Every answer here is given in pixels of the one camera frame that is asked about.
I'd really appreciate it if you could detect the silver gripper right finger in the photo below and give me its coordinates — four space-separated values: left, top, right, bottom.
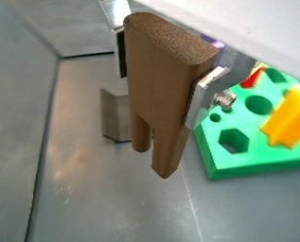
184 46 257 130

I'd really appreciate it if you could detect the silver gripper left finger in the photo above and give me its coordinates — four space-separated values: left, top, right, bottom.
98 0 130 78

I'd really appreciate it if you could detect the brown two-pronged peg block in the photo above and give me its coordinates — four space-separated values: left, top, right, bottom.
125 12 218 179

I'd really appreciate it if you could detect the red square block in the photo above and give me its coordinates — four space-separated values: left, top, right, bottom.
241 67 265 89

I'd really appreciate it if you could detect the green shape sorter board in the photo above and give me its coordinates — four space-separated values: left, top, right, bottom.
194 67 300 180

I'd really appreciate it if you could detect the purple arch prism block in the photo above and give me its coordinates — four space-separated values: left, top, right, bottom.
200 34 225 50

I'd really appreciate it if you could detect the yellow star prism block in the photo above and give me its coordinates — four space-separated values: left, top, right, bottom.
260 84 300 148

